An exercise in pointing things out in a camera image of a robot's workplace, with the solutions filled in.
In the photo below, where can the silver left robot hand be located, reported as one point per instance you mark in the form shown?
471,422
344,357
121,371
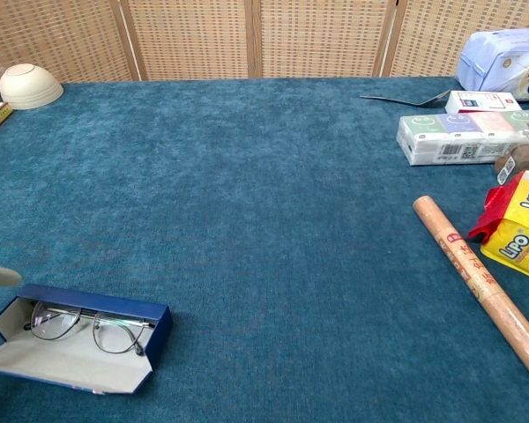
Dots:
0,275

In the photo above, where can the large pale blue tissue pack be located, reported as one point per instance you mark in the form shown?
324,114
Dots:
493,61

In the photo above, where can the teal table cloth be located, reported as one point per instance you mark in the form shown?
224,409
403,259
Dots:
264,264

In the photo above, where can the blue folding glasses case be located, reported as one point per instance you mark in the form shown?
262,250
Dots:
70,368

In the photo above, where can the brown snack pack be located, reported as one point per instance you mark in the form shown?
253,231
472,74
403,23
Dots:
522,158

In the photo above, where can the small red white box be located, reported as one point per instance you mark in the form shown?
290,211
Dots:
480,102

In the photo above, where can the pastel pocket tissue multipack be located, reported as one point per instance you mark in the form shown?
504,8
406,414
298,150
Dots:
445,141

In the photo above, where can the cream upturned bowl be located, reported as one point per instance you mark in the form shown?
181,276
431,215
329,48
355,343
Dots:
28,88

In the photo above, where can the metal spoon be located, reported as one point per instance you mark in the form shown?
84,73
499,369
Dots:
436,101

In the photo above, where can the woven bamboo folding screen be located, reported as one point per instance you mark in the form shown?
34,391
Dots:
194,39

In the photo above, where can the wrapped wooden rolling pin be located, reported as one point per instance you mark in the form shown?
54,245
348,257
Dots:
467,264

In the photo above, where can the thin metal eyeglasses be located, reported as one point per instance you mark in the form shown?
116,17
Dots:
114,335

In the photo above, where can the yellow Lipo snack bag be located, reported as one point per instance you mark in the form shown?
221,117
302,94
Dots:
520,238

